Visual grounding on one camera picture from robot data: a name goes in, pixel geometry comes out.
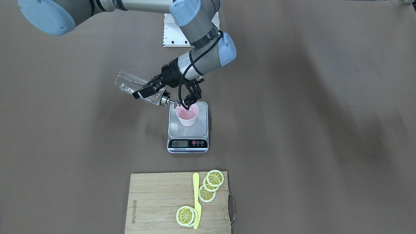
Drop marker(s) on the pink plastic cup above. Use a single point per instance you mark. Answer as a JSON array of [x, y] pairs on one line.
[[187, 117]]

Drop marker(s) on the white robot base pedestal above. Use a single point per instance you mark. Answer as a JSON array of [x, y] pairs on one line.
[[173, 35]]

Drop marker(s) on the lemon slice lower stack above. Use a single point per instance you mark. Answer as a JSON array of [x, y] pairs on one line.
[[205, 195]]

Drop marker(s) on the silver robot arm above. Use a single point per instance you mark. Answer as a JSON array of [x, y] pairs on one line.
[[210, 47]]

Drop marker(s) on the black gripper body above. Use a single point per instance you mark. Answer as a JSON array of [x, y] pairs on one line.
[[168, 73]]

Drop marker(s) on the yellow plastic knife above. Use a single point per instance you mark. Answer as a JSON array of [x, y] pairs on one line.
[[197, 205]]

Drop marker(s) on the lemon slice middle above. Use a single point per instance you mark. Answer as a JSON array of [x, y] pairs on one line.
[[208, 187]]

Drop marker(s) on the bamboo cutting board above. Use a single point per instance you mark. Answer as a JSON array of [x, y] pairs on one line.
[[154, 199]]

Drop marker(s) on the lemon slice bottom front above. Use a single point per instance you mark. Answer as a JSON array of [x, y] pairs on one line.
[[184, 216]]

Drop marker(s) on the lemon slice top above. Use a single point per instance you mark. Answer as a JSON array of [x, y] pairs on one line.
[[215, 178]]

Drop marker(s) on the lemon slice bottom behind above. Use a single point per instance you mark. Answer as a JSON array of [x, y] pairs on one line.
[[195, 219]]

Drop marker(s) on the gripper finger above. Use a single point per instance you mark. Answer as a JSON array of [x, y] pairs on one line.
[[145, 91], [156, 79]]

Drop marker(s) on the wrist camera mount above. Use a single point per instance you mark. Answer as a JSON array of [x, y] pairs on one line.
[[195, 92]]

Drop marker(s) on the digital kitchen scale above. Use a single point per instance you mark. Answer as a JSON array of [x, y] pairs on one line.
[[189, 139]]

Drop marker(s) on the clear glass sauce bottle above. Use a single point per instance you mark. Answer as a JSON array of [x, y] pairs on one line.
[[127, 83]]

